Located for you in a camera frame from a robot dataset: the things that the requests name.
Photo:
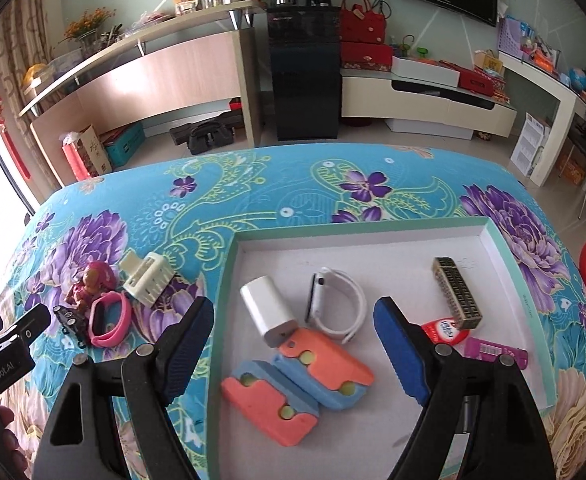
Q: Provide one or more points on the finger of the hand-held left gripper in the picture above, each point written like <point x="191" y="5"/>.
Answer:
<point x="18" y="322"/>

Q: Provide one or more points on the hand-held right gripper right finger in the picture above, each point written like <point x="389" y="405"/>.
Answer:
<point x="403" y="355"/>

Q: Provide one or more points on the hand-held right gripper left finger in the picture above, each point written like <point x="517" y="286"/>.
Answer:
<point x="188" y="345"/>

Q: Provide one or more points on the orange and blue toy block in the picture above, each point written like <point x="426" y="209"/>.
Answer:
<point x="263" y="405"/>
<point x="333" y="365"/>

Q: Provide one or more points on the white smartwatch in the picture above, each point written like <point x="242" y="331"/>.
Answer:
<point x="340" y="305"/>

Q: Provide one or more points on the gold black patterned lighter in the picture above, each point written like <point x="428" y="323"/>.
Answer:
<point x="458" y="292"/>

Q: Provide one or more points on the white charger plug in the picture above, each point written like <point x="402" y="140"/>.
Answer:
<point x="268" y="310"/>

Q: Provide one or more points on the teal and white box tray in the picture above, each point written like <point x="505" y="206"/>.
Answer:
<point x="373" y="245"/>

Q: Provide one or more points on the person's left hand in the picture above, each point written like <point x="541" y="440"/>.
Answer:
<point x="10" y="440"/>

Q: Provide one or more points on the black toy car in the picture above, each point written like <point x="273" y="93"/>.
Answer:
<point x="73" y="322"/>

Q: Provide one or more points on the pink doll figure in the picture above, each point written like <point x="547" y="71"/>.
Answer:
<point x="90" y="282"/>

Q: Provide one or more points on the pink wristband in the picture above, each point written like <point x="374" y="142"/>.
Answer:
<point x="100" y="335"/>

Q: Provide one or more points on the floral blue blanket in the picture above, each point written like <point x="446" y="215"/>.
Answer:
<point x="298" y="185"/>

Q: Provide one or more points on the black exercise device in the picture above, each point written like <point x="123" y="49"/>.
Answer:
<point x="208" y="135"/>

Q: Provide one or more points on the white printed paper board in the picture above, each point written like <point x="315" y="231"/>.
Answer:
<point x="530" y="142"/>

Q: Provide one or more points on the white television console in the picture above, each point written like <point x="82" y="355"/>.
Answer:
<point x="423" y="105"/>

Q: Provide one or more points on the wooden desk with shelf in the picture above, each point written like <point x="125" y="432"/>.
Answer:
<point x="173" y="80"/>

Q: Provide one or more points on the white corner desk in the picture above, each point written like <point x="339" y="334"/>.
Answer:
<point x="553" y="110"/>

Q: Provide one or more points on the red gift box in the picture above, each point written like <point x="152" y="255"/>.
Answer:
<point x="365" y="55"/>

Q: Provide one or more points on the black water dispenser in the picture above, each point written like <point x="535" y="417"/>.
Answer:
<point x="305" y="60"/>

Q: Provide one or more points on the yellow flower bouquet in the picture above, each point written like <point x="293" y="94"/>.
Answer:
<point x="90" y="22"/>

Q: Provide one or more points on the blue desk globe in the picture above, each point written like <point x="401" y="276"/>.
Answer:
<point x="580" y="79"/>

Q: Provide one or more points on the red handbag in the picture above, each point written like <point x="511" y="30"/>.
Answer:
<point x="363" y="22"/>

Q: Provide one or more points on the white plastic frame toy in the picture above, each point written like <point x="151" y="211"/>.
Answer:
<point x="148" y="275"/>

